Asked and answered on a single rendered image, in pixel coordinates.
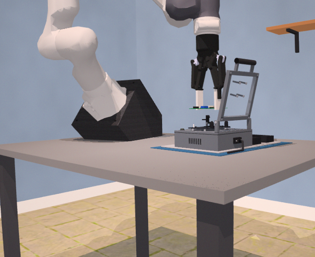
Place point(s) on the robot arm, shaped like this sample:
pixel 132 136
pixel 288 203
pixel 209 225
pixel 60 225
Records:
pixel 61 41

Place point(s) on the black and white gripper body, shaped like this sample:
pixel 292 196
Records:
pixel 207 45

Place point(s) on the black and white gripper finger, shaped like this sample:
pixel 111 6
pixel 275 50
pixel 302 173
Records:
pixel 218 73
pixel 197 80

